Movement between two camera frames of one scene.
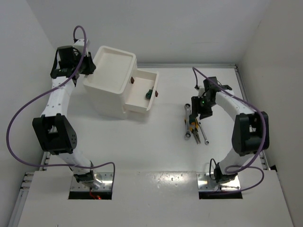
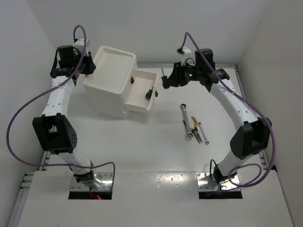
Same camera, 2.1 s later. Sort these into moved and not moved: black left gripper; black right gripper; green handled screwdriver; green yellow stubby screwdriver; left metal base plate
Moved: black right gripper; green yellow stubby screwdriver
Not moved: left metal base plate; green handled screwdriver; black left gripper
